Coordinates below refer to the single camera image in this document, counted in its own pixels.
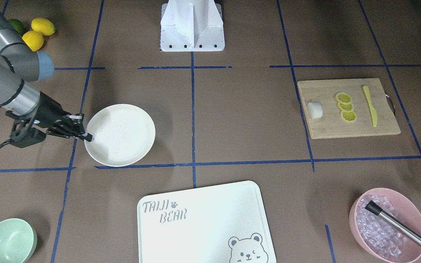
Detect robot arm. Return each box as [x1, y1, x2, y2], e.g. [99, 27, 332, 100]
[0, 12, 92, 148]

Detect lemon slice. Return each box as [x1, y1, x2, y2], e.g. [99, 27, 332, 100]
[340, 111, 357, 123]
[335, 92, 352, 105]
[337, 102, 354, 112]

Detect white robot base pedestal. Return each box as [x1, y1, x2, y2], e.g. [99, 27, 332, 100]
[159, 0, 225, 52]

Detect pink bowl with ice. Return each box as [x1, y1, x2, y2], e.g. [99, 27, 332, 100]
[349, 188, 421, 263]

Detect round white plate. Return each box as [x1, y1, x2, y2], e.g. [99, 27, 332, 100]
[84, 104, 156, 167]

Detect metal scoop black handle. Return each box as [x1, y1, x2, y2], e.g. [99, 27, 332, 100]
[365, 201, 421, 247]

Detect white bear tray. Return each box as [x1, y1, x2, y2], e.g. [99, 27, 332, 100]
[137, 181, 276, 263]

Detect green lime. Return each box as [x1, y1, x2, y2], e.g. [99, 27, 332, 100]
[7, 18, 27, 37]

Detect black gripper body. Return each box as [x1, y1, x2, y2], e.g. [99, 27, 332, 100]
[35, 93, 76, 138]

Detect mint green bowl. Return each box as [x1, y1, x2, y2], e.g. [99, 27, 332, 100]
[0, 218, 37, 263]

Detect bamboo cutting board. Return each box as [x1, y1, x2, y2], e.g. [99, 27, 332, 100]
[297, 78, 401, 139]

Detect yellow plastic knife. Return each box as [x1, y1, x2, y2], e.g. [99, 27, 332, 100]
[362, 85, 378, 127]

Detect yellow lemon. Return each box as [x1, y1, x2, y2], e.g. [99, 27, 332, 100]
[22, 30, 45, 52]
[31, 17, 56, 35]

